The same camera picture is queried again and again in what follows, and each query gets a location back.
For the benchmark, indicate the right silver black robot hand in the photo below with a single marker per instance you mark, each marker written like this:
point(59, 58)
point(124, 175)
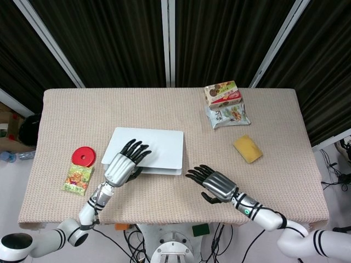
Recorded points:
point(216, 183)

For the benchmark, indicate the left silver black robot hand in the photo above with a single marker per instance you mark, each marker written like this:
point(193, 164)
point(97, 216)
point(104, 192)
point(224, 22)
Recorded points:
point(123, 164)

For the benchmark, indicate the silver laptop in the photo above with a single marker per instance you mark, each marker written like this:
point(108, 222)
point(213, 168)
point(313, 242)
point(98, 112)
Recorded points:
point(159, 149)

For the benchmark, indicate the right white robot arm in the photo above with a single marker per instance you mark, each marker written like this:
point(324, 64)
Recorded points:
point(288, 227)

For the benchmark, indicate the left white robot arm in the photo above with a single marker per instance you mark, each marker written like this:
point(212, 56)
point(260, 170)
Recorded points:
point(71, 219)

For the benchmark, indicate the robot base column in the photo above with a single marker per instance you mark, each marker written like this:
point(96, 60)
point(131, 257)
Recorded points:
point(171, 243)

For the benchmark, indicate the red round lid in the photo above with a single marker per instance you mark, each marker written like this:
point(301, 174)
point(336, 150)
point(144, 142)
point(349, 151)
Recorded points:
point(83, 156)

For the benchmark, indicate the yellow sponge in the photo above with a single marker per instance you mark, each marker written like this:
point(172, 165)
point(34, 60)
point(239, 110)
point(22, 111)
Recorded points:
point(248, 148)

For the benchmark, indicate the green snack packet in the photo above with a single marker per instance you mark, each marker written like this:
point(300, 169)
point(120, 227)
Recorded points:
point(77, 179)

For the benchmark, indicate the green block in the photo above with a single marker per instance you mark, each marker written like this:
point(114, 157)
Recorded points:
point(201, 229)

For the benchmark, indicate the orange block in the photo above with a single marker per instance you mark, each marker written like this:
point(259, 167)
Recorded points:
point(122, 227)

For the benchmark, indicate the white snack bag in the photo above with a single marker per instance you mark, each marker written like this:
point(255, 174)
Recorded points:
point(227, 116)

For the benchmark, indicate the beige woven tablecloth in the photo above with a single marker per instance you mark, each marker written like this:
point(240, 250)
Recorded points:
point(164, 109)

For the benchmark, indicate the cookie box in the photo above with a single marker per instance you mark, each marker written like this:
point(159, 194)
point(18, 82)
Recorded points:
point(222, 96)

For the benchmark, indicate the black bag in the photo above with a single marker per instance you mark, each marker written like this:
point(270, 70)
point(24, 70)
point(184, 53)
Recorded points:
point(28, 128)

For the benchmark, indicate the clear plastic bottle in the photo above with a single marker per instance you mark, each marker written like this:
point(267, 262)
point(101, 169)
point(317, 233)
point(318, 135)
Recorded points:
point(16, 155)

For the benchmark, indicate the cardboard box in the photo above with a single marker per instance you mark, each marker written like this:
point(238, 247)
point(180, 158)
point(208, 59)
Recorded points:
point(11, 128)

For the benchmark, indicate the black curtain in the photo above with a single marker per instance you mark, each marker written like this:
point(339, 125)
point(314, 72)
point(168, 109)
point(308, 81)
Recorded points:
point(109, 41)

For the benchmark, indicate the white frame post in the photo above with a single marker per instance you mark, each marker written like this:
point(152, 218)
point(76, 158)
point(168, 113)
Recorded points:
point(46, 35)
point(168, 42)
point(277, 43)

